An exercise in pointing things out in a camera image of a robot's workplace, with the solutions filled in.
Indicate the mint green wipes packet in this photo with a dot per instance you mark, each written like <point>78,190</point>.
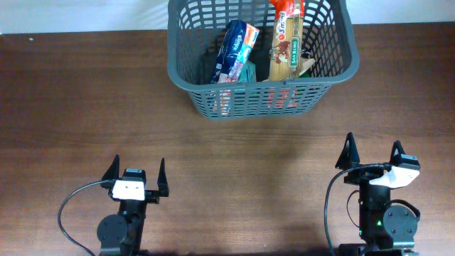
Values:
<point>248,73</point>

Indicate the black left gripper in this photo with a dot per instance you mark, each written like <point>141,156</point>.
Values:
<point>153,196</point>

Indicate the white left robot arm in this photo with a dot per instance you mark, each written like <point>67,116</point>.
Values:
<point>121,233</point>

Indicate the green lid jar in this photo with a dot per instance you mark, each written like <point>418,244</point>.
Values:
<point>305,74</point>

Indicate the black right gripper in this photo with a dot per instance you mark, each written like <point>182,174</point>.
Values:
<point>347,161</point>

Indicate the San Remo spaghetti packet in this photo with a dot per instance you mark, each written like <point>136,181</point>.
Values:
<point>288,30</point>

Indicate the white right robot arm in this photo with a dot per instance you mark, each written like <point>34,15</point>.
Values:
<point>386,225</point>

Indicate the Kleenex tissue multipack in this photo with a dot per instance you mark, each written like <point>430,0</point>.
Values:
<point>232,59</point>

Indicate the grey plastic basket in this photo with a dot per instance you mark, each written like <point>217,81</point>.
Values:
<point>196,30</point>

